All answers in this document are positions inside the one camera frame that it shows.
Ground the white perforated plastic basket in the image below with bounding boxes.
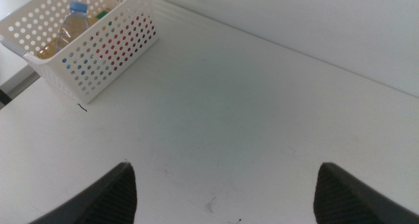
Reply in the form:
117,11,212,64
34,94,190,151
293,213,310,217
0,0,160,105

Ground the red cola can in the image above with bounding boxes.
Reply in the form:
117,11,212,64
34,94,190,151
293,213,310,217
98,16,156,67

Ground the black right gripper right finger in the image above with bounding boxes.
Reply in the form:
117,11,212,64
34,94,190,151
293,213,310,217
312,161,419,224

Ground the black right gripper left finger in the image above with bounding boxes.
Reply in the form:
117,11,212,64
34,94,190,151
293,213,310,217
27,161,137,224

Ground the clear water bottle blue cap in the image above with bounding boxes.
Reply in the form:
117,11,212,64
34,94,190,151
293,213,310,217
54,1,91,54

